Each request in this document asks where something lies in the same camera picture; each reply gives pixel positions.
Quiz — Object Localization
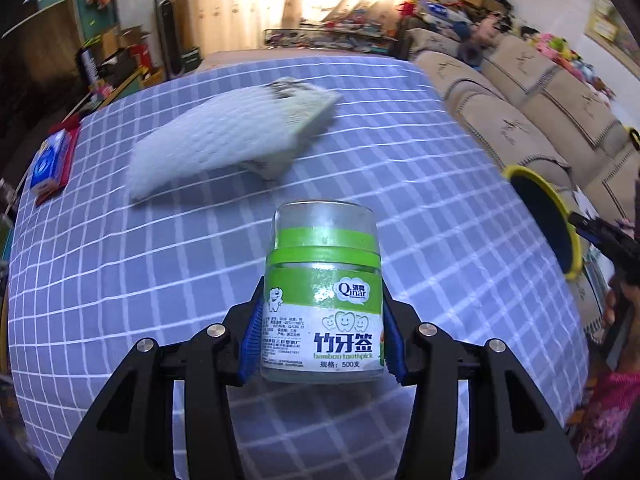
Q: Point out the open cardboard boxes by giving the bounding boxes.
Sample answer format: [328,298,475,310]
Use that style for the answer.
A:
[97,25,166,88]

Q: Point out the red tray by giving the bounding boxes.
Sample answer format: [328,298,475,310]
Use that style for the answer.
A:
[35,115,83,206]

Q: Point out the pile of plush toys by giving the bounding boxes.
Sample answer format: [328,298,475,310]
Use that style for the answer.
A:
[520,25,616,96]

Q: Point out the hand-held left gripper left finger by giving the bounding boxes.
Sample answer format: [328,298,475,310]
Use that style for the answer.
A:
[52,275,266,480]

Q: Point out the green label toothpick jar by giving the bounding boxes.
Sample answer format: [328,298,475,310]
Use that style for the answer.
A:
[260,201,387,385]

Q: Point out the blue tissue pack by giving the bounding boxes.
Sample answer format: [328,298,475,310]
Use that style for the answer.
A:
[30,130,71,197]

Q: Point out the framed wall picture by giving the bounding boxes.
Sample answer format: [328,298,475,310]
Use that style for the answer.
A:
[585,0,636,66]

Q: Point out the low table with clutter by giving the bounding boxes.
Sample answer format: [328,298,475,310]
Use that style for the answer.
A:
[262,20,401,56]

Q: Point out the beige sofa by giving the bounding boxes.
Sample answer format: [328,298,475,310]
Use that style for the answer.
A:
[405,27,640,341]

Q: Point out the black tower fan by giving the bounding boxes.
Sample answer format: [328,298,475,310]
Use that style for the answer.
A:
[154,0,183,78]

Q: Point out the white foam wrap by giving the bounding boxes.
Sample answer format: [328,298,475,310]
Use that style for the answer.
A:
[125,80,321,206]

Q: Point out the person's right hand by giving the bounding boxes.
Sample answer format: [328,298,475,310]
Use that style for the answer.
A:
[602,285,624,329]

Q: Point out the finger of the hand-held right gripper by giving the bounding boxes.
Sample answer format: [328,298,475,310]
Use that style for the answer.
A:
[567,211,626,258]

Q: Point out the black and white tube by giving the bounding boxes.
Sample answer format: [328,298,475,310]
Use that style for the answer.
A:
[75,47,98,93]

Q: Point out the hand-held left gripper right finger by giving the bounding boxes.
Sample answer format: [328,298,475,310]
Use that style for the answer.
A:
[380,297,586,480]

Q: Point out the small black box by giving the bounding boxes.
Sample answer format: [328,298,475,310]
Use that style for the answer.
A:
[179,47,202,75]

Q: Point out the blue checked tablecloth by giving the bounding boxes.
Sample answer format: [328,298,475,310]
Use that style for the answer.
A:
[7,55,591,480]

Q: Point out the person's right forearm pink sleeve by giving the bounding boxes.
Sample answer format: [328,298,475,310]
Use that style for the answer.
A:
[575,370,640,472]

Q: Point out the pale green cardboard box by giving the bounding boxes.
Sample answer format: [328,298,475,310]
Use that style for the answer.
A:
[240,77,343,181]

